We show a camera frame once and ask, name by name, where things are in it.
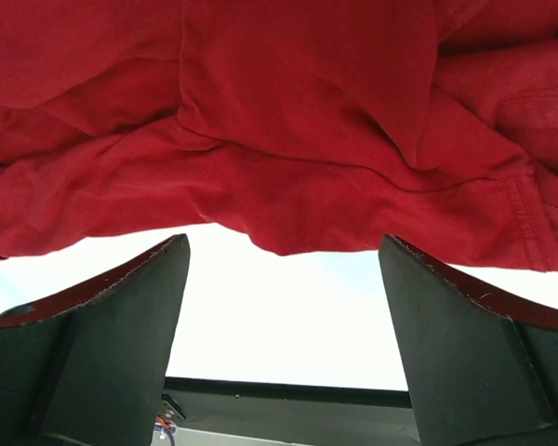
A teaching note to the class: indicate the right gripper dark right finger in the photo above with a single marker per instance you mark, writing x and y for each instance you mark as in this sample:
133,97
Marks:
481,364

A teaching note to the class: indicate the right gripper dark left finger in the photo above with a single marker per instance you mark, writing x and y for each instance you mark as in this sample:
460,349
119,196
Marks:
87,365

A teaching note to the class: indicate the red t shirt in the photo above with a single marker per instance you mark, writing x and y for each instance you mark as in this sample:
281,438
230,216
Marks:
307,125

